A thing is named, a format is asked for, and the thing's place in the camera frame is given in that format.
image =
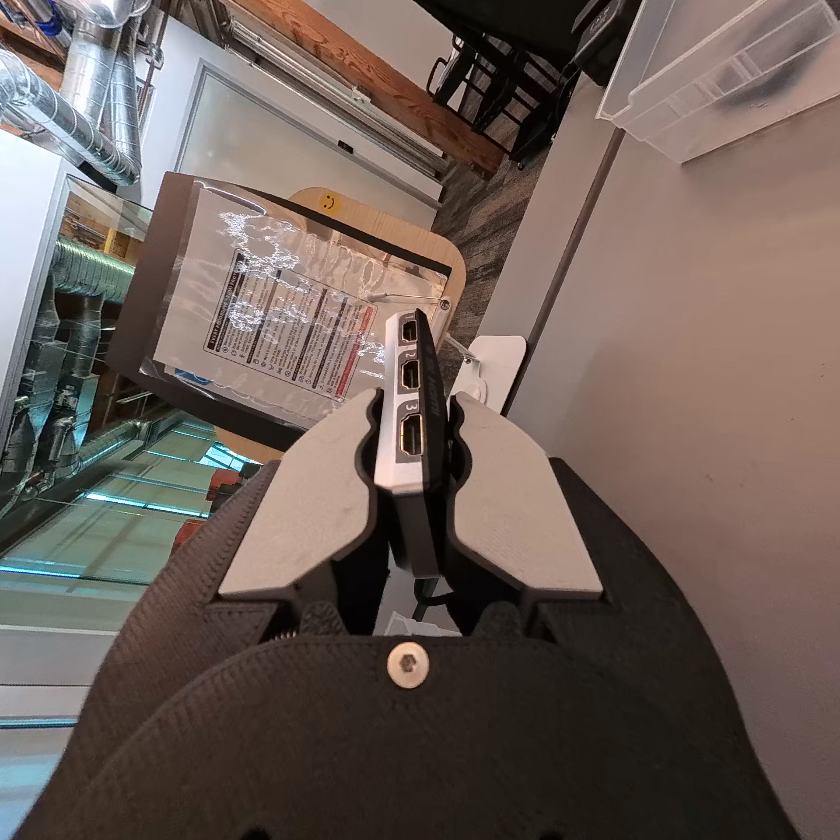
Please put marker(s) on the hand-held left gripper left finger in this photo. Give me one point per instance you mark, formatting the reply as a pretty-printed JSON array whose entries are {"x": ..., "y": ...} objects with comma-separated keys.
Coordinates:
[{"x": 308, "y": 518}]

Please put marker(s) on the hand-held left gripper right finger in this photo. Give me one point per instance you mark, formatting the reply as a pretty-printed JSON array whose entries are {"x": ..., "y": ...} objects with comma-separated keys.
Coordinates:
[{"x": 512, "y": 518}]

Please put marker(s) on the silver black hdmi switch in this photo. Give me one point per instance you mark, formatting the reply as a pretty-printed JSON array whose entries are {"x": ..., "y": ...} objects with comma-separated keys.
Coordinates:
[{"x": 426, "y": 512}]

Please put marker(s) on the clear plastic bin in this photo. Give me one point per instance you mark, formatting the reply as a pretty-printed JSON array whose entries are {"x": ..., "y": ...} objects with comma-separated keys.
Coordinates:
[{"x": 722, "y": 79}]

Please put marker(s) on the white stand base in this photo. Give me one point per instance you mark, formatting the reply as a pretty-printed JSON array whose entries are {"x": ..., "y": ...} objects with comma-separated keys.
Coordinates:
[{"x": 499, "y": 367}]

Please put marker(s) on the framed instruction sheet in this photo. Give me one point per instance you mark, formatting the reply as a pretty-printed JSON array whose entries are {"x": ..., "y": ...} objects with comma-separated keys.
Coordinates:
[{"x": 262, "y": 308}]

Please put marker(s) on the yellow smiley sticker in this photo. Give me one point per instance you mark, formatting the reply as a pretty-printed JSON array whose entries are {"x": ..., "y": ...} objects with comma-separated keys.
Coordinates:
[{"x": 329, "y": 203}]

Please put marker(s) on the white door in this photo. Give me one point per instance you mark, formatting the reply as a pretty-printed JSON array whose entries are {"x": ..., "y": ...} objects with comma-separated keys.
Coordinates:
[{"x": 262, "y": 144}]

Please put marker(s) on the black utility cart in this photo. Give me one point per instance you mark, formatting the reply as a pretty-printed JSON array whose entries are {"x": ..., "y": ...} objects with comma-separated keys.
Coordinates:
[{"x": 531, "y": 131}]

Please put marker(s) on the wooden beam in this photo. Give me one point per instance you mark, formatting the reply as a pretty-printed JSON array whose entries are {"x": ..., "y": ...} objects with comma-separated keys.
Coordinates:
[{"x": 394, "y": 92}]

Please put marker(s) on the silver ventilation ducts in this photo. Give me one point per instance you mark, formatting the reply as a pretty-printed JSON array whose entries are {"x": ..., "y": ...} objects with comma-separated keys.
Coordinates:
[{"x": 98, "y": 131}]

